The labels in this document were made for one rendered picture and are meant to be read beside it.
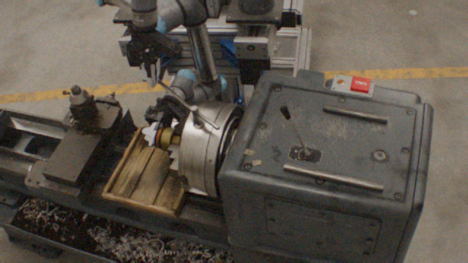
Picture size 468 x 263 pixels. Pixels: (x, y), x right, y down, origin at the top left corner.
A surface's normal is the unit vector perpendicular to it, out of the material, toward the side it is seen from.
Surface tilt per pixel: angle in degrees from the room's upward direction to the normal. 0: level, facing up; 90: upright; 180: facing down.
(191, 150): 43
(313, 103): 0
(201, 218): 0
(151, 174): 0
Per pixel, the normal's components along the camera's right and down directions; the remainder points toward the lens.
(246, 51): -0.16, 0.75
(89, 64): -0.11, -0.65
